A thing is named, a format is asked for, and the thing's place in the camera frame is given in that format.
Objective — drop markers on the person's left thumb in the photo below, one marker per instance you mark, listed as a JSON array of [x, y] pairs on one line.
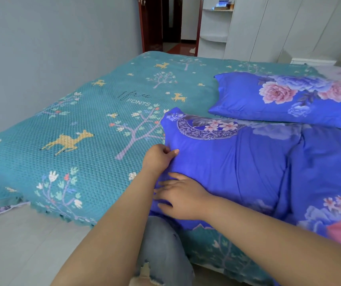
[[173, 153]]

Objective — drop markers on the blue floral pillow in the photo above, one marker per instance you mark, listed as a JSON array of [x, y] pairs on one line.
[[277, 107]]

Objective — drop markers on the person's right hand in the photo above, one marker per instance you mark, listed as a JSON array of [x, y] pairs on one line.
[[188, 201]]

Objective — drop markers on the light blue ripped jeans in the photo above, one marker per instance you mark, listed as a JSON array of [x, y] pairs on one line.
[[164, 253]]

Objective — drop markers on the white slipper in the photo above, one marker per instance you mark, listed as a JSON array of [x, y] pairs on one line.
[[192, 50]]

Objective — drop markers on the person's right forearm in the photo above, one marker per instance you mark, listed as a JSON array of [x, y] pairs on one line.
[[277, 244]]

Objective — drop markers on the dark red wooden door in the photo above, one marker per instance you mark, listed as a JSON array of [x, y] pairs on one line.
[[151, 23]]

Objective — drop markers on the blue floral duvet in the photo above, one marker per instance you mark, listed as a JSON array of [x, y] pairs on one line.
[[242, 163]]

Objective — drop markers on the person's right thumb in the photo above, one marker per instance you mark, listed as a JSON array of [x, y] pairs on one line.
[[167, 209]]

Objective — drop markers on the dark red door frame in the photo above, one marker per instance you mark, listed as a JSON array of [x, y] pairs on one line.
[[199, 25]]

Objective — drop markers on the white nightstand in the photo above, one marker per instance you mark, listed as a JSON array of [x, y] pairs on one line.
[[313, 60]]

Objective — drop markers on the person's right middle finger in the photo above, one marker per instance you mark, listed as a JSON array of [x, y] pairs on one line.
[[163, 190]]

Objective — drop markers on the teal deer print bedspread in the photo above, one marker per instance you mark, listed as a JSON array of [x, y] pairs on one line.
[[93, 116]]

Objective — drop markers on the white corner shelf unit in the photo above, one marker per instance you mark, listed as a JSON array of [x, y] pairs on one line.
[[213, 29]]

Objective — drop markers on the person's right little finger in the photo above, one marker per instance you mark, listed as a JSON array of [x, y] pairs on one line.
[[178, 176]]

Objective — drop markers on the person's left forearm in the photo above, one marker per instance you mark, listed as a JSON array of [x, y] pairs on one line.
[[113, 235]]

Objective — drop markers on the person's left hand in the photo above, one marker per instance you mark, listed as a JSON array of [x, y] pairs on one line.
[[156, 160]]

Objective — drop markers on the white wardrobe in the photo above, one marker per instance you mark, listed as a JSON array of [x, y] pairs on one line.
[[277, 26]]

